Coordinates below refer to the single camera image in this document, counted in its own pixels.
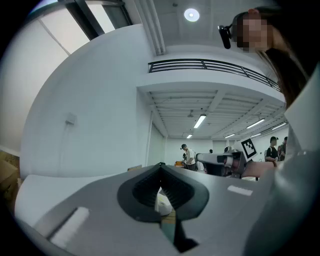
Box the round ceiling lamp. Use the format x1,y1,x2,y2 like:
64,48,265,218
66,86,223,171
184,8,200,23

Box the black head-worn camera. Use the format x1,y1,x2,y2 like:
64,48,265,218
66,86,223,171
217,24,233,50

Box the person's right forearm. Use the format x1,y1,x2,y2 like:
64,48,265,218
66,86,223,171
243,161,277,180

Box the open brown cardboard box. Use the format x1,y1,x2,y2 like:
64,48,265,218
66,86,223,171
0,149,21,201

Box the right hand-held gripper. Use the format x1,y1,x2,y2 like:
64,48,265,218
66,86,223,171
195,138,259,179

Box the gray shirt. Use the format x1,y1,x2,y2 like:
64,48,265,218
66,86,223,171
242,62,320,256

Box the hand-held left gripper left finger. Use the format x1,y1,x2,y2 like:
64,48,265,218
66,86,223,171
33,163,191,256

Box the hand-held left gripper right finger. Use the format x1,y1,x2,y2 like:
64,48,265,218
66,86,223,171
159,163,270,256

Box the person's face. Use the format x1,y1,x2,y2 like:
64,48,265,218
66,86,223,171
236,8,288,55

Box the black window frame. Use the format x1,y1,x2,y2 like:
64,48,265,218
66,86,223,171
57,0,133,41

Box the ceiling tube lights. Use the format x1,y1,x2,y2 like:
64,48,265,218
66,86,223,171
186,114,288,140

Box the white ceiling pipes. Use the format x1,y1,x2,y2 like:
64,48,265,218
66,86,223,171
138,0,167,56

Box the black balcony railing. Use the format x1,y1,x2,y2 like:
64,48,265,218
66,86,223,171
147,58,281,92

